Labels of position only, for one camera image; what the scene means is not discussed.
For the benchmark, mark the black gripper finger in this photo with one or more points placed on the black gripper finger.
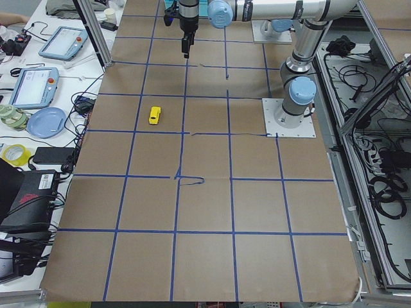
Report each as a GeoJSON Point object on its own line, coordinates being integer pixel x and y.
{"type": "Point", "coordinates": [185, 46]}

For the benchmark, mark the yellow beetle toy car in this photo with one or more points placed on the yellow beetle toy car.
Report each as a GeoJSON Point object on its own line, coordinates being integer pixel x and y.
{"type": "Point", "coordinates": [155, 113]}

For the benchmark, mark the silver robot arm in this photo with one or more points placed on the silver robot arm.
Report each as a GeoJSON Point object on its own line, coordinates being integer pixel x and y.
{"type": "Point", "coordinates": [317, 16]}

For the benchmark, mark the paper cup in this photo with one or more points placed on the paper cup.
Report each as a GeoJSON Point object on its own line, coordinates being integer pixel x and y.
{"type": "Point", "coordinates": [110, 14]}

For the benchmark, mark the black adapter box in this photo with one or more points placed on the black adapter box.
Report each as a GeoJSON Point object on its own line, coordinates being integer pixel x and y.
{"type": "Point", "coordinates": [108, 26]}

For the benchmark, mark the upper blue teach pendant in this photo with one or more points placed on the upper blue teach pendant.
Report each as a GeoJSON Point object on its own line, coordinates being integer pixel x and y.
{"type": "Point", "coordinates": [64, 44]}

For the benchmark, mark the blue teach pendant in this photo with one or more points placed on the blue teach pendant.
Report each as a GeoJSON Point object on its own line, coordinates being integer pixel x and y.
{"type": "Point", "coordinates": [64, 44]}
{"type": "Point", "coordinates": [35, 88]}

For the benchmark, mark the light blue plate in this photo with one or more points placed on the light blue plate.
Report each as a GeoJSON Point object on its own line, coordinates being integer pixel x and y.
{"type": "Point", "coordinates": [47, 122]}

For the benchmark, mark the lower blue teach pendant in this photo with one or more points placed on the lower blue teach pendant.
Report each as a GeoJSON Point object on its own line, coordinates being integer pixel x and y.
{"type": "Point", "coordinates": [35, 88]}

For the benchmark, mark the black power brick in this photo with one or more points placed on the black power brick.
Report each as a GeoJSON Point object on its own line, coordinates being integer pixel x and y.
{"type": "Point", "coordinates": [52, 155]}

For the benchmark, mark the green tape rolls stack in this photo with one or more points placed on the green tape rolls stack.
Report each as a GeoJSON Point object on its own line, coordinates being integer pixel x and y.
{"type": "Point", "coordinates": [13, 117]}

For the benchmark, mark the yellow tape roll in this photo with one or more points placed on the yellow tape roll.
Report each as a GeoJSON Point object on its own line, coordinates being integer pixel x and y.
{"type": "Point", "coordinates": [16, 155]}

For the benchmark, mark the black computer box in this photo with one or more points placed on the black computer box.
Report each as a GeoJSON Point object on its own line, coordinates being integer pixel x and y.
{"type": "Point", "coordinates": [26, 199]}

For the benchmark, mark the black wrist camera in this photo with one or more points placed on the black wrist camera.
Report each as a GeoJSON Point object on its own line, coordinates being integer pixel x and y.
{"type": "Point", "coordinates": [171, 13]}

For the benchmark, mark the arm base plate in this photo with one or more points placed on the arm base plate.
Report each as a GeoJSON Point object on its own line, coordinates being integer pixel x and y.
{"type": "Point", "coordinates": [276, 31]}
{"type": "Point", "coordinates": [280, 124]}

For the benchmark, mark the aluminium frame post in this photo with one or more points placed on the aluminium frame post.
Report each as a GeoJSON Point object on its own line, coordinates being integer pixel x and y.
{"type": "Point", "coordinates": [93, 29]}

